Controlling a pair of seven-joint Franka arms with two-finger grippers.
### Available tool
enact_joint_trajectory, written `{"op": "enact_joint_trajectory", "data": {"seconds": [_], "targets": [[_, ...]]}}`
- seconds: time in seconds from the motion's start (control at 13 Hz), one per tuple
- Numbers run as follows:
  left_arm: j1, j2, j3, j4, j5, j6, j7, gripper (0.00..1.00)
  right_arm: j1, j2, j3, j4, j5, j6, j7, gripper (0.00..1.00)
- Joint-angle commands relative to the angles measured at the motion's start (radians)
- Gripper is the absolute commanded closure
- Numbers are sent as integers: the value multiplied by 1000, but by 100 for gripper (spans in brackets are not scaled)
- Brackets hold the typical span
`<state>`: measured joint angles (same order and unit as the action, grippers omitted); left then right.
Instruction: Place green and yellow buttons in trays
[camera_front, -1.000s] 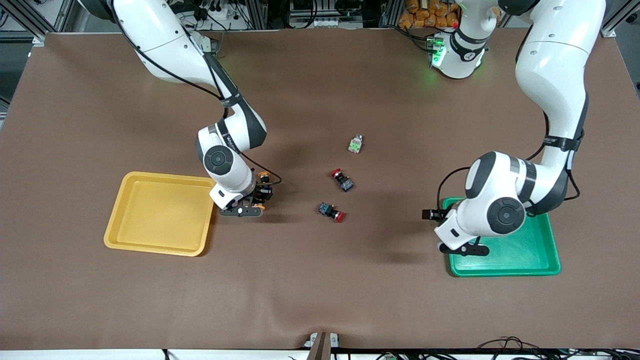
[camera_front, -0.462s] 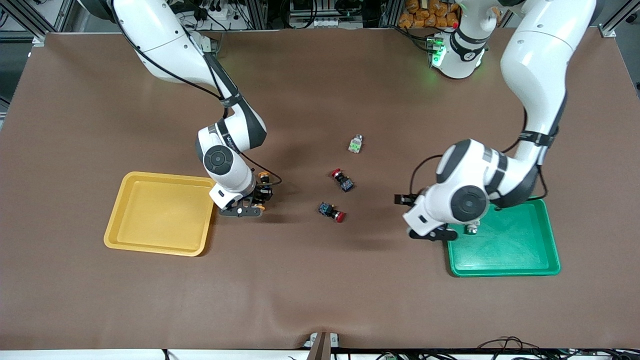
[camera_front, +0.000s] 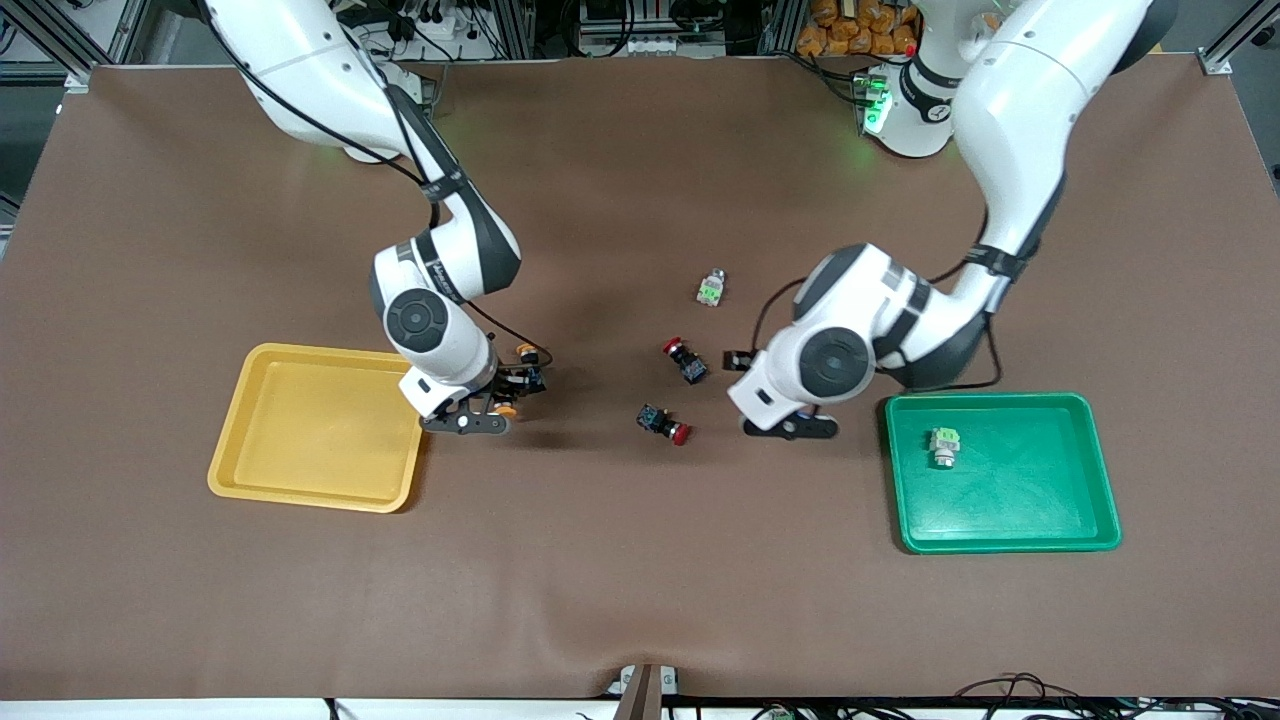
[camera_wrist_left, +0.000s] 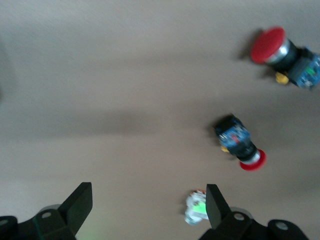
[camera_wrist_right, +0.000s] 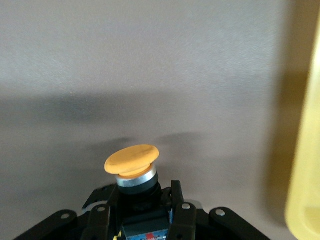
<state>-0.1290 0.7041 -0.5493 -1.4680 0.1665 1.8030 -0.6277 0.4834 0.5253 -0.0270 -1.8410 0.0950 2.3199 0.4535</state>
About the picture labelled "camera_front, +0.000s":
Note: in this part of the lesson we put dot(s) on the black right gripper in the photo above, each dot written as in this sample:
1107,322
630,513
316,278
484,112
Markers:
514,381

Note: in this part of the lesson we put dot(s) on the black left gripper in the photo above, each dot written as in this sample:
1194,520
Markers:
741,360

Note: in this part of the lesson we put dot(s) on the yellow push button switch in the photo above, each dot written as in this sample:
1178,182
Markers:
527,351
507,409

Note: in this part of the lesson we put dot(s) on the green push button switch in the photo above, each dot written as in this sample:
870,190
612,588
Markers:
945,445
711,288

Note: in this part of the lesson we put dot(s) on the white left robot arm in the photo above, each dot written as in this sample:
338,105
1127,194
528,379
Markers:
1020,100

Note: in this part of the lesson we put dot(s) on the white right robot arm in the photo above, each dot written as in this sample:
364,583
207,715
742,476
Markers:
300,60

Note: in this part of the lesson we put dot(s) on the red mushroom push button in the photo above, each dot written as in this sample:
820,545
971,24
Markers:
655,418
690,368

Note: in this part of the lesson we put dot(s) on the yellow plastic tray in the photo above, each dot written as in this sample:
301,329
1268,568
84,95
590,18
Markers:
310,430

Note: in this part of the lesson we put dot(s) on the brown table mat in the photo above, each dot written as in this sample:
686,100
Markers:
640,580

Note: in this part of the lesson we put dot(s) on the green plastic tray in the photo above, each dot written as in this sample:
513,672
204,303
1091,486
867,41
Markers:
1020,490

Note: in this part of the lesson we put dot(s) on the white power strip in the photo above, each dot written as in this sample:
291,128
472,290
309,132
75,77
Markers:
665,46

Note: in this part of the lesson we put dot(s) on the metal table clamp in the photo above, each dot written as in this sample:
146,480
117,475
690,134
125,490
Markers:
645,690

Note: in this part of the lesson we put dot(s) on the orange items pile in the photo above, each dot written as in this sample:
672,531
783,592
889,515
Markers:
850,30

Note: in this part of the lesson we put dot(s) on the power strip with black plugs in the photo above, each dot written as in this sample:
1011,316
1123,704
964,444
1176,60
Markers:
440,22

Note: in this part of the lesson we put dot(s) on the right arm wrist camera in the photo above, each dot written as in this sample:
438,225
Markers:
465,424

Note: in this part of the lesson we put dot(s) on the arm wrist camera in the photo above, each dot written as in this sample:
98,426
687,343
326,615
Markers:
795,428
465,424

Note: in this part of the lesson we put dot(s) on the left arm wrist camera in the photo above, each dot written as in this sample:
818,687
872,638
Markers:
795,428

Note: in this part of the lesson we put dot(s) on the aluminium frame profile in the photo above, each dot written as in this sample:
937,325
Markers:
1215,60
60,50

